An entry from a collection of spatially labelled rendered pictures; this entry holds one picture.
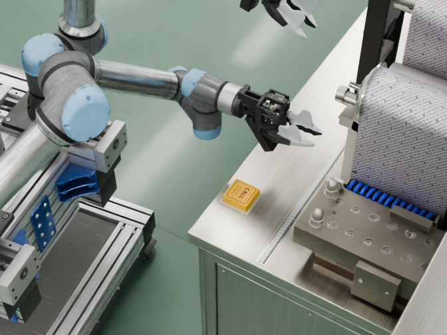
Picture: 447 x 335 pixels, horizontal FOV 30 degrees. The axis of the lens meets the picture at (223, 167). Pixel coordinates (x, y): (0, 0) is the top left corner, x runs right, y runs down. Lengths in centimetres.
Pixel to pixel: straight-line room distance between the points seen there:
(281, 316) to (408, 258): 39
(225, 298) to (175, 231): 103
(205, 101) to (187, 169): 135
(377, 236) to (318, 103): 58
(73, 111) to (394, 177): 73
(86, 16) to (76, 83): 50
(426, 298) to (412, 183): 88
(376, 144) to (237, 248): 42
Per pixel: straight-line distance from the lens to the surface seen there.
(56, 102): 186
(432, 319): 105
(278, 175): 216
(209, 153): 343
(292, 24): 181
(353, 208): 195
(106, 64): 204
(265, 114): 197
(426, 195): 193
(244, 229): 205
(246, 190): 209
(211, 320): 232
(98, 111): 186
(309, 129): 200
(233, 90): 201
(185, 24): 405
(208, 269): 212
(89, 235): 294
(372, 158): 192
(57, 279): 285
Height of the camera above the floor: 253
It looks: 48 degrees down
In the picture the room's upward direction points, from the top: straight up
